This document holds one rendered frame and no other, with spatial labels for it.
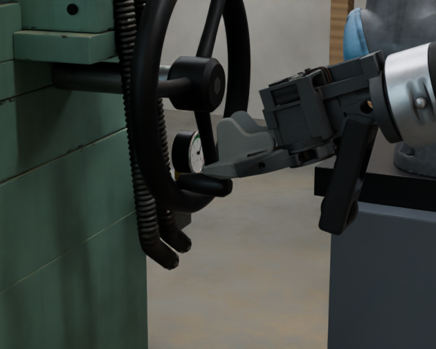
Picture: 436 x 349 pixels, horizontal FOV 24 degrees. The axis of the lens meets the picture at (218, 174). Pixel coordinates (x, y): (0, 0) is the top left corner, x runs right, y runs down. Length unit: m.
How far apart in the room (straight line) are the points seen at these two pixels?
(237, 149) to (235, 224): 2.24
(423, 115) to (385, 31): 0.16
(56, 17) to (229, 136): 0.24
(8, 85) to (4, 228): 0.16
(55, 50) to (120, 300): 0.44
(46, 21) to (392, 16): 0.37
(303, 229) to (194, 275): 0.52
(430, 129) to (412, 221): 0.62
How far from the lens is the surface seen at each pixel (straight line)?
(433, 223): 1.52
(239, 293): 2.68
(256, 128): 1.02
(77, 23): 1.09
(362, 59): 0.94
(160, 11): 1.01
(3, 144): 1.11
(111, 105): 1.32
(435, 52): 0.92
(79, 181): 1.26
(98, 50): 1.08
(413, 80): 0.91
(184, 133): 1.42
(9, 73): 1.11
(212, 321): 2.51
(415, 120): 0.91
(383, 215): 1.54
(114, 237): 1.36
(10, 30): 1.11
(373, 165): 1.61
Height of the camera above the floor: 1.01
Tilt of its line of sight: 15 degrees down
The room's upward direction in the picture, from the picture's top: straight up
